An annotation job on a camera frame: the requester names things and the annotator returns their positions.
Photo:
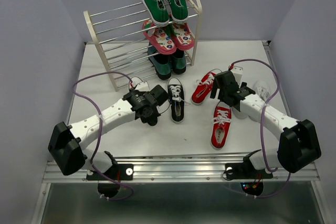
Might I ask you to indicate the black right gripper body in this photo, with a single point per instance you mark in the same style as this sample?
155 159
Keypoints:
214 89

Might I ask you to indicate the green sneaker right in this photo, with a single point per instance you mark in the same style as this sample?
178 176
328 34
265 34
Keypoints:
179 11

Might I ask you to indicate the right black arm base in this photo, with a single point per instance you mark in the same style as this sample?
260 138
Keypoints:
252 178

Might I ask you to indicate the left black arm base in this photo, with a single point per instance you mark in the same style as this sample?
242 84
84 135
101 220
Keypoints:
111 186

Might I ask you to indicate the green sneaker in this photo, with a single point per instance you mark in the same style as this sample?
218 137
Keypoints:
179 11
158 12

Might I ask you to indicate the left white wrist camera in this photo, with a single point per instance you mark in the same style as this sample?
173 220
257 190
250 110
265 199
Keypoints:
136 83

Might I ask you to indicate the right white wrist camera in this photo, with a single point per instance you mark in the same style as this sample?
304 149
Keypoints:
237 71

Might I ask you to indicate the pink patterned slipper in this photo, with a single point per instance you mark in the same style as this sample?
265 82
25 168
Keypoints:
159 38
181 36

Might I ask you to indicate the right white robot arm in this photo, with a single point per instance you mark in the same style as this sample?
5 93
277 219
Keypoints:
298 140

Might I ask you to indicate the pink patterned slipper right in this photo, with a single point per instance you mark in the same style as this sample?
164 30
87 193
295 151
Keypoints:
181 36

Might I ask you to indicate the teal suede shoe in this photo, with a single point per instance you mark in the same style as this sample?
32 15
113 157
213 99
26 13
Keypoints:
178 62
161 63

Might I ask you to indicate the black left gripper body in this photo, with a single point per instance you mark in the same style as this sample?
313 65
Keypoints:
155 109

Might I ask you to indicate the teal suede shoe right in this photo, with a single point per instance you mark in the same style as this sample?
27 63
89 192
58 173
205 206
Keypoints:
178 62

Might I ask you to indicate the red canvas sneaker near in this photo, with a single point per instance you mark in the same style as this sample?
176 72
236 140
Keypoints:
221 124

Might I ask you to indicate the aluminium table frame rail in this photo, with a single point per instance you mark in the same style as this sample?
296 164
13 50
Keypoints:
169 152

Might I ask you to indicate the pink patterned slipper left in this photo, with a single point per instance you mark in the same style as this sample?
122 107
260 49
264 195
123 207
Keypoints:
159 38

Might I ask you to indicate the black canvas sneaker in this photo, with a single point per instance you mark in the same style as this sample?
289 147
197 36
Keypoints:
176 99
153 121

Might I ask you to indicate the cream metal shoe shelf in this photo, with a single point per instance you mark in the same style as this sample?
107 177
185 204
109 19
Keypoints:
119 51

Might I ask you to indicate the white fashion sneaker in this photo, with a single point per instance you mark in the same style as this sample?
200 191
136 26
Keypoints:
262 89

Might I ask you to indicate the teal suede shoe left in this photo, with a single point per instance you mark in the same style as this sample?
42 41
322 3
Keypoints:
161 63

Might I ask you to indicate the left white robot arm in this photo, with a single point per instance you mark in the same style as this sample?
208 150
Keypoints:
69 143

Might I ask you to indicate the white sneaker under arm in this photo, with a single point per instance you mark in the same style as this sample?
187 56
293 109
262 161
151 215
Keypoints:
240 113

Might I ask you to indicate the red canvas sneaker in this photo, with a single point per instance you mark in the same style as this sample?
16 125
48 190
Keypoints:
204 87
221 124

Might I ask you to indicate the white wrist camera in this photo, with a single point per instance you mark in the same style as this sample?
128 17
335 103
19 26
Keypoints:
136 83
237 71

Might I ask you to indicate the green sneaker left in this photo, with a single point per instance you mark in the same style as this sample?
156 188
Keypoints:
158 12

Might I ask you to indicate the red canvas sneaker far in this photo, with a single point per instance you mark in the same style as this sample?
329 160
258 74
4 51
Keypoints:
204 87

